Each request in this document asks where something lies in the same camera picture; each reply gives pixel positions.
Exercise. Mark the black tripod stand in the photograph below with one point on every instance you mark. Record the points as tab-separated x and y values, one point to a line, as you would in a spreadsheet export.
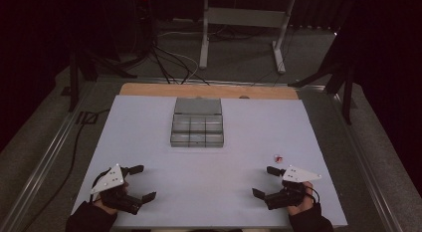
74	79
346	89

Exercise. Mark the person's right hand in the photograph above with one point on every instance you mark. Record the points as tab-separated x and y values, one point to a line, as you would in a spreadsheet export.
305	207

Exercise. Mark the clear plastic compartment box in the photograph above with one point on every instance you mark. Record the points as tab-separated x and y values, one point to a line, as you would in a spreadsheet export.
197	125

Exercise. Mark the metal floor rail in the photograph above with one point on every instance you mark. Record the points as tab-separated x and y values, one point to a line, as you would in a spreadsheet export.
368	165
40	169

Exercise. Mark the small red white item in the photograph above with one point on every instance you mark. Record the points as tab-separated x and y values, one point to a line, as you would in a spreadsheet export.
278	158

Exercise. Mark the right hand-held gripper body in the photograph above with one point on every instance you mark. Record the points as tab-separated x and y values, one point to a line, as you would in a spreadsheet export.
285	197

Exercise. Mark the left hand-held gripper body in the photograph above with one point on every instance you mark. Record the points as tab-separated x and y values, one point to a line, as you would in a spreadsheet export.
111	179

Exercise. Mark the white metal stand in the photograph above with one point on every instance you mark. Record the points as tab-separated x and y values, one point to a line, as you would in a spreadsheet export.
244	18

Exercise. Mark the white table mat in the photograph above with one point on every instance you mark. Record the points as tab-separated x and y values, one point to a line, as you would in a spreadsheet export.
199	179

